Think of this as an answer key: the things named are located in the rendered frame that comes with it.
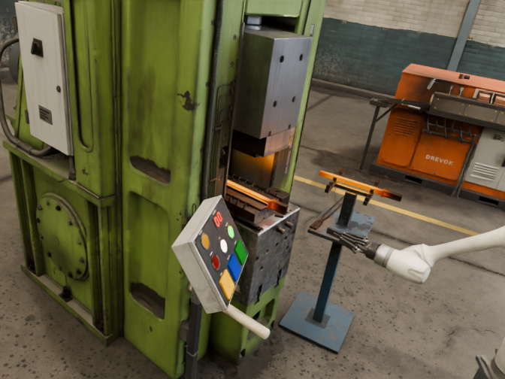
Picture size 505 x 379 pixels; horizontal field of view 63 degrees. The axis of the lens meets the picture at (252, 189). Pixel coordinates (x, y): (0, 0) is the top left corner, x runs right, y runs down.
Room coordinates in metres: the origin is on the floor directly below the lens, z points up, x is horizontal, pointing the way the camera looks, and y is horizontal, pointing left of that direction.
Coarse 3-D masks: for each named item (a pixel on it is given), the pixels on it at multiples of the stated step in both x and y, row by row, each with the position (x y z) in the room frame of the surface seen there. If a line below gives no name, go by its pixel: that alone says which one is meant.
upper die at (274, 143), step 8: (232, 136) 1.76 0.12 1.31; (240, 136) 1.74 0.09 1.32; (248, 136) 1.71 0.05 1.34; (272, 136) 1.70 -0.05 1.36; (280, 136) 1.76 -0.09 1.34; (288, 136) 1.82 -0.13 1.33; (232, 144) 1.76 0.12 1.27; (240, 144) 1.73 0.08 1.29; (248, 144) 1.71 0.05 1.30; (256, 144) 1.69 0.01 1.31; (264, 144) 1.67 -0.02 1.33; (272, 144) 1.71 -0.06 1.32; (280, 144) 1.77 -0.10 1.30; (288, 144) 1.83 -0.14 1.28; (256, 152) 1.68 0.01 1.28; (264, 152) 1.66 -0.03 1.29; (272, 152) 1.72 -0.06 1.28
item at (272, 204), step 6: (228, 180) 1.92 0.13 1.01; (234, 186) 1.87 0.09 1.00; (240, 186) 1.87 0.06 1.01; (246, 192) 1.83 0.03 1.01; (252, 192) 1.83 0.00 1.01; (258, 198) 1.79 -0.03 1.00; (264, 198) 1.79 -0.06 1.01; (270, 204) 1.74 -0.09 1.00; (276, 204) 1.74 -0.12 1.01; (282, 204) 1.73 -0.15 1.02; (276, 210) 1.73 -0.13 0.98; (282, 210) 1.72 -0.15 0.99
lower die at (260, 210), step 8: (240, 184) 1.93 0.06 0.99; (232, 192) 1.84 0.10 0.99; (240, 192) 1.83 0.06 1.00; (256, 192) 1.87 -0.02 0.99; (224, 200) 1.76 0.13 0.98; (232, 200) 1.77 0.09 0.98; (248, 200) 1.77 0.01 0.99; (256, 200) 1.78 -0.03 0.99; (232, 208) 1.73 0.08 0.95; (240, 208) 1.71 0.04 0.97; (248, 208) 1.71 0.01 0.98; (256, 208) 1.71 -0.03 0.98; (264, 208) 1.72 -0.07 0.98; (248, 216) 1.68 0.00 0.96; (256, 216) 1.68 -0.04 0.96; (264, 216) 1.73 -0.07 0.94
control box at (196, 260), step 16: (208, 208) 1.29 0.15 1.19; (224, 208) 1.36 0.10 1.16; (192, 224) 1.19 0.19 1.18; (208, 224) 1.20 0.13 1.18; (224, 224) 1.30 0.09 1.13; (176, 240) 1.11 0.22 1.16; (192, 240) 1.07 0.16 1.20; (224, 240) 1.24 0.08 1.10; (240, 240) 1.37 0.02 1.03; (192, 256) 1.06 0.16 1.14; (208, 256) 1.10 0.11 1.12; (224, 256) 1.19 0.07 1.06; (192, 272) 1.06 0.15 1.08; (208, 272) 1.05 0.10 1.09; (240, 272) 1.24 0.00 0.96; (208, 288) 1.05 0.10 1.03; (208, 304) 1.05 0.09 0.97; (224, 304) 1.04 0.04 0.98
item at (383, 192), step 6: (324, 174) 2.14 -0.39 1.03; (330, 174) 2.13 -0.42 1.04; (342, 180) 2.09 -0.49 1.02; (348, 180) 2.08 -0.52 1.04; (354, 180) 2.09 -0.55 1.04; (360, 186) 2.05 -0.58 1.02; (366, 186) 2.04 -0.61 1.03; (372, 186) 2.04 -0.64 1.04; (378, 192) 2.01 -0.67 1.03; (384, 192) 1.99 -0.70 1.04; (390, 192) 2.00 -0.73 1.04; (390, 198) 1.98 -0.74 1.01; (396, 198) 1.98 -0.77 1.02
